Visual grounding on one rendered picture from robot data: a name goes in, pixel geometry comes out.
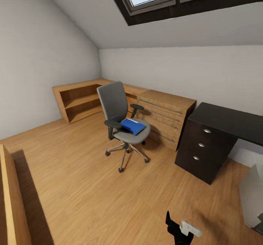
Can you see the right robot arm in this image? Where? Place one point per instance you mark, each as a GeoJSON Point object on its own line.
{"type": "Point", "coordinates": [183, 235]}

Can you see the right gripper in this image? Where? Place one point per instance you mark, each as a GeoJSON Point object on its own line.
{"type": "Point", "coordinates": [175, 230]}

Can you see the bed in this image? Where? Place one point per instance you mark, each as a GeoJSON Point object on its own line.
{"type": "Point", "coordinates": [13, 222]}

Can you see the bookcase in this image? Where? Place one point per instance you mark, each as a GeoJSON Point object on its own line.
{"type": "Point", "coordinates": [132, 93]}
{"type": "Point", "coordinates": [93, 89]}
{"type": "Point", "coordinates": [75, 101]}

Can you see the folder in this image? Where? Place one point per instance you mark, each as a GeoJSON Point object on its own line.
{"type": "Point", "coordinates": [132, 126]}

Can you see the swivel chair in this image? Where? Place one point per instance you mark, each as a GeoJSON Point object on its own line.
{"type": "Point", "coordinates": [115, 107]}

